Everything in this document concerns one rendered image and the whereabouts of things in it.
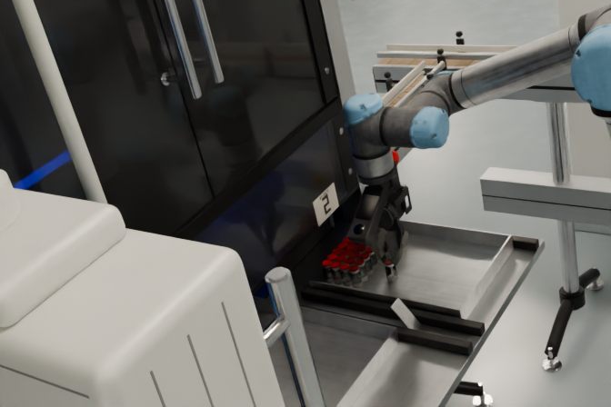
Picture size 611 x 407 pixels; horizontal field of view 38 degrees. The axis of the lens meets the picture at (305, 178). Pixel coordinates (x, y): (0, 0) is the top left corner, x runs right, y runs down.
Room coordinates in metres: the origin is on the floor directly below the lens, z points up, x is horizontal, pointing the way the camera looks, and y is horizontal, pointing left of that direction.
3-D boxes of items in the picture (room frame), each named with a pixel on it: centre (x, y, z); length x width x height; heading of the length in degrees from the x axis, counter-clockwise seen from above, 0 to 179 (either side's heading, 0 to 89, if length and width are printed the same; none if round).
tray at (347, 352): (1.32, 0.12, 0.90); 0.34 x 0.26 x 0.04; 51
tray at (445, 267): (1.52, -0.17, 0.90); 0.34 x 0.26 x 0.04; 51
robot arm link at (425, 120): (1.48, -0.23, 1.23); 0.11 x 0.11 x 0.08; 54
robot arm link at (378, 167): (1.52, -0.13, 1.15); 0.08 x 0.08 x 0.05
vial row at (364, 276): (1.58, -0.10, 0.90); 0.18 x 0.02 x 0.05; 141
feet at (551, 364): (2.28, -0.75, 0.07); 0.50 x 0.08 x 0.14; 141
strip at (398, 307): (1.31, -0.16, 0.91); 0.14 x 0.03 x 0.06; 51
